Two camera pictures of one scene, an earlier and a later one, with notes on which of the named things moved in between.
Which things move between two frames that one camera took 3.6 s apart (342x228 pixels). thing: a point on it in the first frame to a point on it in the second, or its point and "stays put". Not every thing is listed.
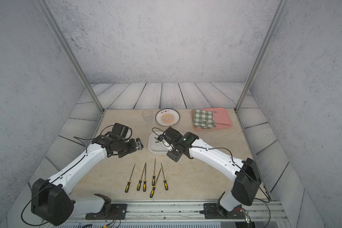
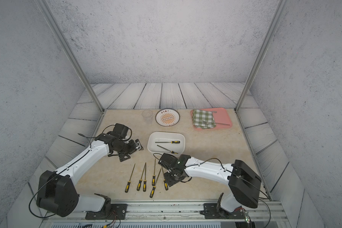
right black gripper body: (173, 154) to (170, 178)
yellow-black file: (165, 180) stays put
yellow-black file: (154, 176) stays put
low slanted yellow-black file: (153, 189) stays put
